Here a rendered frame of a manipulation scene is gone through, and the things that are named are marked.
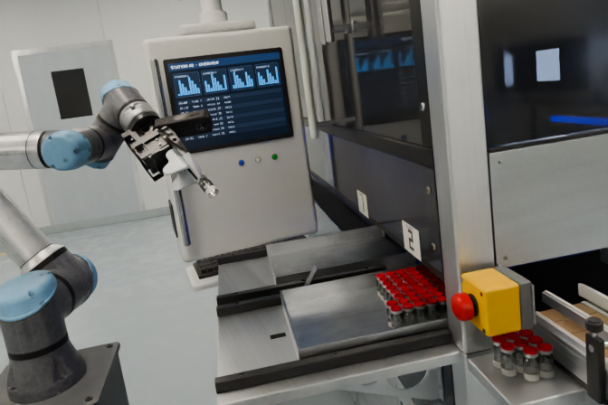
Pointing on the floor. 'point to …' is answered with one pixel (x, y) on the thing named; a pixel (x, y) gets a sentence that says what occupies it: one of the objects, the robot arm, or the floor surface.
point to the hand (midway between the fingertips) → (202, 176)
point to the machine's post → (458, 141)
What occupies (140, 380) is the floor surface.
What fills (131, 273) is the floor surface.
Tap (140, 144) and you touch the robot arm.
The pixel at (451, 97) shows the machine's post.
